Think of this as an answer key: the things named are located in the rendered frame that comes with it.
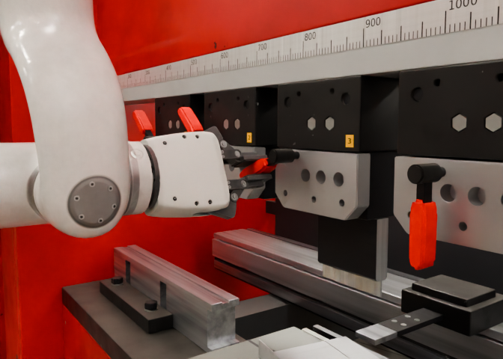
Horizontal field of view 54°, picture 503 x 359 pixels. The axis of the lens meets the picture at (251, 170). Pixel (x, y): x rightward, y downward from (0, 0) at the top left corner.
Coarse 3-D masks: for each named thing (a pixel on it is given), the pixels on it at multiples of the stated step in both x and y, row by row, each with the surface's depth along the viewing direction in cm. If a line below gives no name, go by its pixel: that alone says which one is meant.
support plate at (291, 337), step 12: (264, 336) 67; (276, 336) 67; (288, 336) 67; (300, 336) 67; (312, 336) 67; (228, 348) 63; (240, 348) 63; (252, 348) 63; (276, 348) 63; (288, 348) 63
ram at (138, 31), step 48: (144, 0) 101; (192, 0) 84; (240, 0) 73; (288, 0) 64; (336, 0) 57; (384, 0) 51; (432, 0) 47; (144, 48) 102; (192, 48) 85; (384, 48) 52; (432, 48) 47; (480, 48) 43; (144, 96) 103
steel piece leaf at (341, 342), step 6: (330, 342) 64; (336, 342) 64; (342, 342) 64; (348, 342) 64; (354, 342) 64; (336, 348) 63; (342, 348) 63; (348, 348) 63; (354, 348) 63; (360, 348) 63; (348, 354) 61; (354, 354) 61; (360, 354) 61; (366, 354) 61; (372, 354) 61
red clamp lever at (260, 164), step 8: (272, 152) 61; (280, 152) 61; (288, 152) 61; (296, 152) 63; (264, 160) 63; (272, 160) 61; (280, 160) 61; (288, 160) 61; (248, 168) 66; (256, 168) 64; (264, 168) 64; (272, 168) 64; (240, 176) 68
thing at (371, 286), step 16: (320, 224) 65; (336, 224) 63; (352, 224) 61; (368, 224) 58; (384, 224) 58; (320, 240) 65; (336, 240) 63; (352, 240) 61; (368, 240) 59; (384, 240) 58; (320, 256) 66; (336, 256) 63; (352, 256) 61; (368, 256) 59; (384, 256) 59; (336, 272) 65; (352, 272) 61; (368, 272) 59; (384, 272) 59; (368, 288) 60
